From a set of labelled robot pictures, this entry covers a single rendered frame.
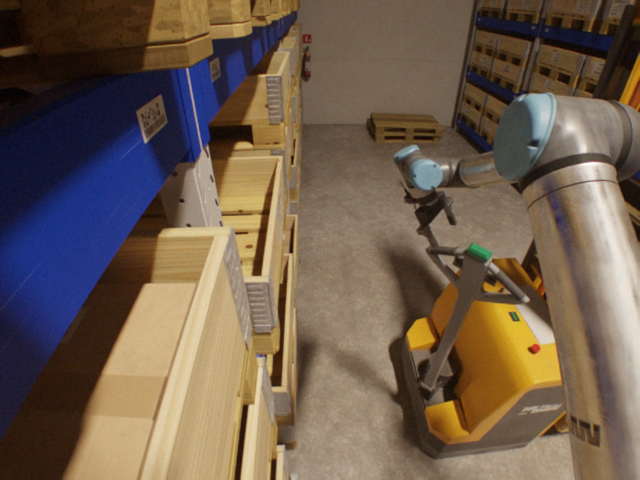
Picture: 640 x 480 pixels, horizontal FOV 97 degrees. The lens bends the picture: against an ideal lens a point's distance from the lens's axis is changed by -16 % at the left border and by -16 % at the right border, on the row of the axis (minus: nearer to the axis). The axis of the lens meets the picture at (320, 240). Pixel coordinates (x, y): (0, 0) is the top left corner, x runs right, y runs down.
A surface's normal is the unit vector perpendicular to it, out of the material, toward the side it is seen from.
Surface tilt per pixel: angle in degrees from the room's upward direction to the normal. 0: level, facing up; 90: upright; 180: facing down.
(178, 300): 0
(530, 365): 14
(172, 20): 90
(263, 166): 90
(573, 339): 79
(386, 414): 0
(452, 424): 22
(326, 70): 90
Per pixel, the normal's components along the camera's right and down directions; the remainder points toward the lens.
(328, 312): 0.00, -0.79
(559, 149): -0.66, -0.23
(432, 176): -0.06, 0.42
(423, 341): -0.37, -0.73
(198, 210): 0.04, 0.61
